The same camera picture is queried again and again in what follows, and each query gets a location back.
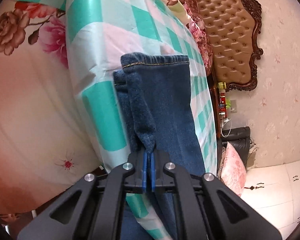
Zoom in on blue denim jeans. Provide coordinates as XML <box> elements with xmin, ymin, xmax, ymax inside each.
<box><xmin>113</xmin><ymin>53</ymin><xmax>205</xmax><ymax>239</ymax></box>

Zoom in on large pink floral pillow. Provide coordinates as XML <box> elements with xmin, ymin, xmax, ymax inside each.
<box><xmin>218</xmin><ymin>142</ymin><xmax>247</xmax><ymax>197</ymax></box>

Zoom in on floral red pink bedding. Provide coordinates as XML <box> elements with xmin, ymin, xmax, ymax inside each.
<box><xmin>0</xmin><ymin>0</ymin><xmax>213</xmax><ymax>224</ymax></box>

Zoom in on black leather armchair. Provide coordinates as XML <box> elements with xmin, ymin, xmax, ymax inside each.
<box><xmin>221</xmin><ymin>126</ymin><xmax>250</xmax><ymax>167</ymax></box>

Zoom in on red box on nightstand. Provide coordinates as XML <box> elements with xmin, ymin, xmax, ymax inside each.
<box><xmin>219</xmin><ymin>93</ymin><xmax>226</xmax><ymax>112</ymax></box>

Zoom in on green bag on nightstand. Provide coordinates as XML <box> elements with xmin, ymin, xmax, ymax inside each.
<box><xmin>225</xmin><ymin>99</ymin><xmax>231</xmax><ymax>109</ymax></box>

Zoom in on yellow green jar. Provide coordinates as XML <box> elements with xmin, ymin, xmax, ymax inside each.
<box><xmin>218</xmin><ymin>82</ymin><xmax>226</xmax><ymax>90</ymax></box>

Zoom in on dark wooden nightstand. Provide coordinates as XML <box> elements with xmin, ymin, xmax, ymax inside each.
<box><xmin>207</xmin><ymin>73</ymin><xmax>221</xmax><ymax>139</ymax></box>

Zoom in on green white checkered tablecloth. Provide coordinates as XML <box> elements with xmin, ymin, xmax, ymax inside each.
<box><xmin>19</xmin><ymin>0</ymin><xmax>217</xmax><ymax>239</ymax></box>

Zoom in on tufted leather carved headboard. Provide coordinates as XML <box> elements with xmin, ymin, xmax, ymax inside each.
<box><xmin>196</xmin><ymin>0</ymin><xmax>263</xmax><ymax>91</ymax></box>

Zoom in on white charger with cable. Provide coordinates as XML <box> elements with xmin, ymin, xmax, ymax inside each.
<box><xmin>221</xmin><ymin>118</ymin><xmax>232</xmax><ymax>138</ymax></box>

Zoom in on wall power socket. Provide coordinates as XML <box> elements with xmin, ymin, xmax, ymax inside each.
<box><xmin>230</xmin><ymin>100</ymin><xmax>237</xmax><ymax>113</ymax></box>

